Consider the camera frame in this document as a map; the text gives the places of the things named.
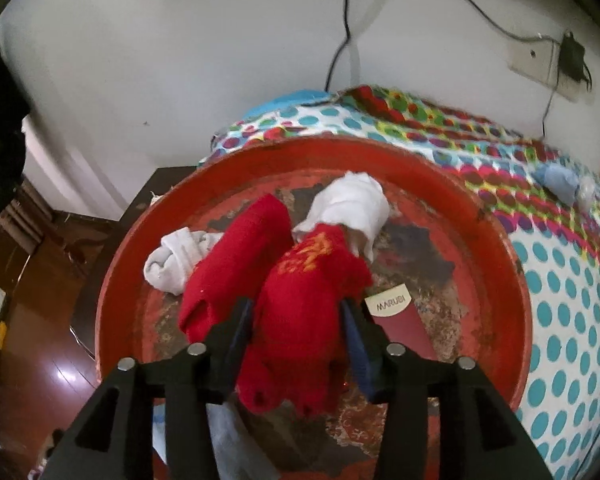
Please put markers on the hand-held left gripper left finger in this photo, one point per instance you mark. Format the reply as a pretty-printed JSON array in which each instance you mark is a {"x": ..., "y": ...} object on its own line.
[{"x": 240, "y": 340}]

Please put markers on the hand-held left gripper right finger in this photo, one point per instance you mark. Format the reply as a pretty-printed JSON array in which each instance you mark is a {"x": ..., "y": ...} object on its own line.
[{"x": 355, "y": 340}]

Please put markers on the dark red box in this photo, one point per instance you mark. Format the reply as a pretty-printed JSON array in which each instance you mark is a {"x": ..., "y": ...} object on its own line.
[{"x": 405, "y": 330}]

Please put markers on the red sock with gold embroidery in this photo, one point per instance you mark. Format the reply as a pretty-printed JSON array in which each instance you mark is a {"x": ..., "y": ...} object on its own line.
[{"x": 300, "y": 320}]

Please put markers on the plain red sock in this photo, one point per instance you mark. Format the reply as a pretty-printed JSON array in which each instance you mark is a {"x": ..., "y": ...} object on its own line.
[{"x": 235, "y": 260}]

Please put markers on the round red tray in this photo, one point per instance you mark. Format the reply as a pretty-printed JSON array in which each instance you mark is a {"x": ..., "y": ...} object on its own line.
[{"x": 430, "y": 260}]

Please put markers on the white sock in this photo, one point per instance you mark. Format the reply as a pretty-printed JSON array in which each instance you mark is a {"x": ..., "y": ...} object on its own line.
[
  {"x": 172, "y": 260},
  {"x": 350, "y": 205}
]

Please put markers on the pale grey cloth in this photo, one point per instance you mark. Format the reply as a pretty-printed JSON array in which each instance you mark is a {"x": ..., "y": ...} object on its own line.
[{"x": 230, "y": 440}]

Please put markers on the rolled white sock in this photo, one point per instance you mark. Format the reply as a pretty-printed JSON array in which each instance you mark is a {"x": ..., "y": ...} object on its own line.
[{"x": 172, "y": 260}]

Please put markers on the polka dot tablecloth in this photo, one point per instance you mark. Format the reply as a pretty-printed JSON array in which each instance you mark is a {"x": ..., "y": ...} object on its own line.
[{"x": 570, "y": 310}]

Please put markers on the brown wooden furniture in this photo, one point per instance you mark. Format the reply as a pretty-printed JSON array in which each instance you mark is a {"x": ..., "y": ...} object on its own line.
[{"x": 30, "y": 210}]

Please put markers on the light blue sock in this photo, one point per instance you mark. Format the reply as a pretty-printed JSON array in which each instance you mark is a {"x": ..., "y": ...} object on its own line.
[{"x": 557, "y": 182}]

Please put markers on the black power adapter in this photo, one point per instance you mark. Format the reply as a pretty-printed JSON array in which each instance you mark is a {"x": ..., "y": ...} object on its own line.
[{"x": 572, "y": 57}]

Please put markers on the wall socket plate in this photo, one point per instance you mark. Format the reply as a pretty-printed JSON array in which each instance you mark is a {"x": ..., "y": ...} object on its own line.
[{"x": 532, "y": 60}]

